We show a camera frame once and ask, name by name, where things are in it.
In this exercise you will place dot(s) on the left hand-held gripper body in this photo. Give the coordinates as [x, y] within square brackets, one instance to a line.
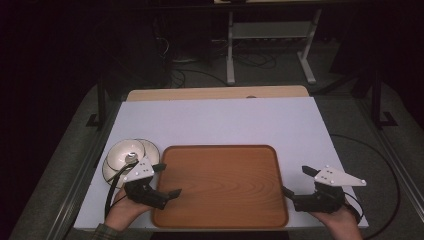
[140, 171]

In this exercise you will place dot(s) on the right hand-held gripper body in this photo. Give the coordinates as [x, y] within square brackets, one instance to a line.
[328, 190]

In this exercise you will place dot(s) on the brown wooden tray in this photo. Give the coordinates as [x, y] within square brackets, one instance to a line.
[220, 186]

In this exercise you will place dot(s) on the person's right hand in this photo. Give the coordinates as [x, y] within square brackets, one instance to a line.
[336, 220]

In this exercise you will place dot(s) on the person's left hand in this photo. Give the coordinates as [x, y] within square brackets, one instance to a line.
[125, 211]

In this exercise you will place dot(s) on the black metal stand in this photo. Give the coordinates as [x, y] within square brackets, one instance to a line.
[377, 103]
[101, 106]

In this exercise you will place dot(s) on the white board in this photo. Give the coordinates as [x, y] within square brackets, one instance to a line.
[226, 123]

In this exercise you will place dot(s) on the light wooden table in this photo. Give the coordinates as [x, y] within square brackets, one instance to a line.
[216, 92]

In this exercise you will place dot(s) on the grey metal rail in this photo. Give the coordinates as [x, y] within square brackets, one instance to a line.
[396, 160]
[78, 180]

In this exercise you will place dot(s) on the white metal desk frame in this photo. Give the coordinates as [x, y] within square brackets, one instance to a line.
[266, 30]

